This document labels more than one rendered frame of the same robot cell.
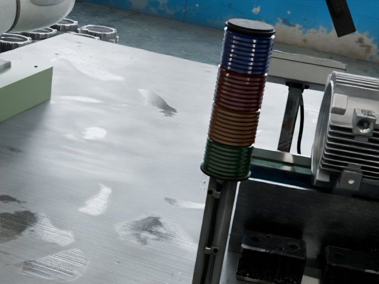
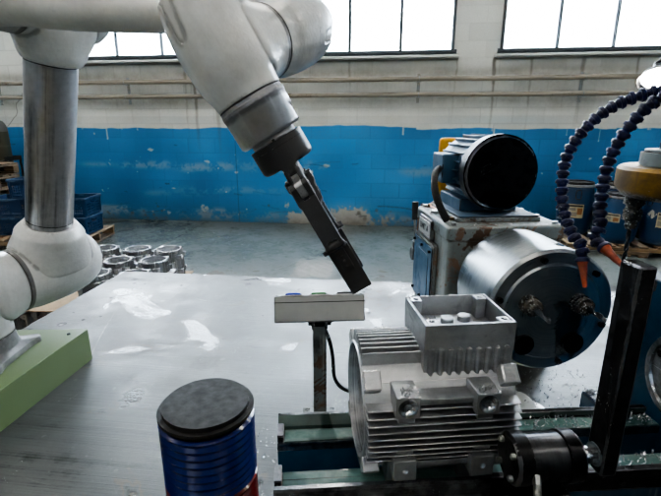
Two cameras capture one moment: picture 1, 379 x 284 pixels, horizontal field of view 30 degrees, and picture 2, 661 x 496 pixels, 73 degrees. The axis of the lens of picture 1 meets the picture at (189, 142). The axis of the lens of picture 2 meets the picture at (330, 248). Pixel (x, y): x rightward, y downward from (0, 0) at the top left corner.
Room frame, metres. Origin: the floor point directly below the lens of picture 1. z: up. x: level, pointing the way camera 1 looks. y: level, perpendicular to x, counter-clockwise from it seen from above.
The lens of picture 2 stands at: (0.57, -0.09, 1.39)
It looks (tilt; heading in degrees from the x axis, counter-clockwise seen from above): 16 degrees down; 351
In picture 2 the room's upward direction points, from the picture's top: straight up
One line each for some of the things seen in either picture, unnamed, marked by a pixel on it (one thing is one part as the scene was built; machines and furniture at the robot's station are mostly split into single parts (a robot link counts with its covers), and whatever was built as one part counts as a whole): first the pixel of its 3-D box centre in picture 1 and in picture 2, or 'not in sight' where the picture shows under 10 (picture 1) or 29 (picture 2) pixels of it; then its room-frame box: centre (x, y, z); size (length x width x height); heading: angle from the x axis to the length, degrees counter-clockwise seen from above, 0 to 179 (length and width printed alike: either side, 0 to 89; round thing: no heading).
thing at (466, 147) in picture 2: not in sight; (461, 211); (1.71, -0.64, 1.16); 0.33 x 0.26 x 0.42; 175
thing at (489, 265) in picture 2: not in sight; (515, 285); (1.43, -0.64, 1.04); 0.37 x 0.25 x 0.25; 175
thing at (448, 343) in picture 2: not in sight; (455, 332); (1.10, -0.35, 1.11); 0.12 x 0.11 x 0.07; 86
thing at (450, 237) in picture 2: not in sight; (473, 274); (1.67, -0.67, 0.99); 0.35 x 0.31 x 0.37; 175
